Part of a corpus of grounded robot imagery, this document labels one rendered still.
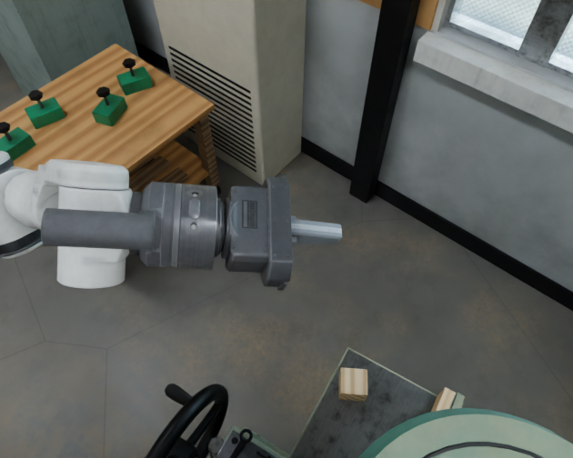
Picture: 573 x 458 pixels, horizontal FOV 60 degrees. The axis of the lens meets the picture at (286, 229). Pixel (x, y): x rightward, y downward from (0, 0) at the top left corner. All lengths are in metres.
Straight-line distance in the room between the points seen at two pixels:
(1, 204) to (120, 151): 1.10
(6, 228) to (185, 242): 0.32
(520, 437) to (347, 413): 0.63
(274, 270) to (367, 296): 1.52
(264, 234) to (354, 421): 0.48
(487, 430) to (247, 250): 0.29
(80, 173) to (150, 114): 1.41
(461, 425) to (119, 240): 0.32
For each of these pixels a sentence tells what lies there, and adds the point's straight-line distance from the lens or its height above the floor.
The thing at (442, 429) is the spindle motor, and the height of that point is 1.50.
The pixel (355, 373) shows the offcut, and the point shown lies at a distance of 0.89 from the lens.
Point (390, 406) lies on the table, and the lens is 0.92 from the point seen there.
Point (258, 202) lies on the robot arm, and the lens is 0.52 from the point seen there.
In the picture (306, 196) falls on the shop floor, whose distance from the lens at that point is 2.26.
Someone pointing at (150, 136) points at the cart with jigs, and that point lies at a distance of 1.82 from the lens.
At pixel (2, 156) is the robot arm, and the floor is 1.30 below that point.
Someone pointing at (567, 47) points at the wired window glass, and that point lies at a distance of 1.67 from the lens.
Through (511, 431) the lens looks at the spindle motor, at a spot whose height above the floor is 1.50.
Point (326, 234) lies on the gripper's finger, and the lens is 0.54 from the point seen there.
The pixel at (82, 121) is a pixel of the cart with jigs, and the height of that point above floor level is 0.53.
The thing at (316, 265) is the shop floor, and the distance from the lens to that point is 2.05.
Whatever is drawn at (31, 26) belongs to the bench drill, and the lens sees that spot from 2.43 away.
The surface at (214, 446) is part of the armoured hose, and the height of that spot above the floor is 0.97.
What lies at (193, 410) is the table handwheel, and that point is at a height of 0.94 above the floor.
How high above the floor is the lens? 1.78
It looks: 56 degrees down
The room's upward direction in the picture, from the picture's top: straight up
